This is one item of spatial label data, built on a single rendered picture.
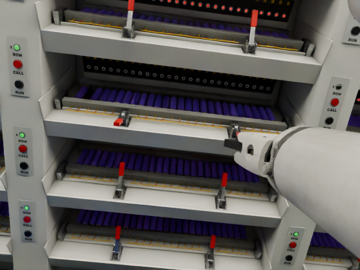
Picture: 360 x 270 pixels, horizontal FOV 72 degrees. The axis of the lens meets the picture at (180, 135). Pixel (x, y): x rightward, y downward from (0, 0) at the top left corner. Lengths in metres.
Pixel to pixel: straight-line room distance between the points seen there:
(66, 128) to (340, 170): 0.56
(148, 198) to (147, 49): 0.37
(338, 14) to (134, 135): 0.51
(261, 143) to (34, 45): 0.51
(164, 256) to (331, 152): 0.65
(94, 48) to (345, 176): 0.52
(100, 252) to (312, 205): 0.67
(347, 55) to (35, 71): 0.68
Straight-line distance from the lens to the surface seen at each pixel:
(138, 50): 0.57
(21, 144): 0.69
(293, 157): 0.24
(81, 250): 0.82
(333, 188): 0.19
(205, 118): 0.62
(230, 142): 0.38
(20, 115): 0.67
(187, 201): 0.68
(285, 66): 0.61
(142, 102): 0.66
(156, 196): 0.68
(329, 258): 0.97
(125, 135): 0.60
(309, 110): 0.65
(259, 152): 0.30
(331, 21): 0.66
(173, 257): 0.80
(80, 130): 0.63
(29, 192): 0.74
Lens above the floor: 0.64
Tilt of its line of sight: 16 degrees down
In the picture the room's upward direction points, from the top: 7 degrees clockwise
